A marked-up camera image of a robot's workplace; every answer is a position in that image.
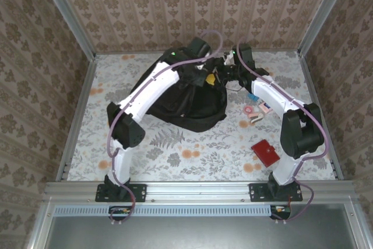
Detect black backpack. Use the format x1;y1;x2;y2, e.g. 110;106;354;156
139;47;228;134

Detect pink card with blue corner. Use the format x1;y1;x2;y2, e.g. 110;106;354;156
258;101;273;115

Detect red snap wallet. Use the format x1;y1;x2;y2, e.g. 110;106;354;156
251;139;281;169

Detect floral table cover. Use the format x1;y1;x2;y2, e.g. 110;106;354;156
66;51;339;182

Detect grey metal panel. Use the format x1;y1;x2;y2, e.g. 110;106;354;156
43;215;361;249

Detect aluminium panel edge bar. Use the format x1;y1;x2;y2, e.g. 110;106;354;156
27;202;55;249
345;199;373;249

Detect aluminium side rail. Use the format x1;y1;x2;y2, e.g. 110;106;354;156
55;55;98;182
298;53;344;180

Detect aluminium frame post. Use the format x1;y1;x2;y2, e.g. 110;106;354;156
34;0;97;61
297;0;355;57

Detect aluminium front rail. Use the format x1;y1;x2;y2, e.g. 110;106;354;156
43;181;357;203

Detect grey slotted cable duct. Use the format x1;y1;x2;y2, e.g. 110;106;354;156
54;204;273;218

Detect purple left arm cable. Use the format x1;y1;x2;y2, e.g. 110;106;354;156
106;30;224;225

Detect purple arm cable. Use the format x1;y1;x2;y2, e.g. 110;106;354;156
236;37;330;222
106;30;224;225

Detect black cable connector socket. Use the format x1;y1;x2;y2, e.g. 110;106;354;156
270;205;292;220
109;206;133;218

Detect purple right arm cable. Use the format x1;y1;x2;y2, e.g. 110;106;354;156
236;37;330;222

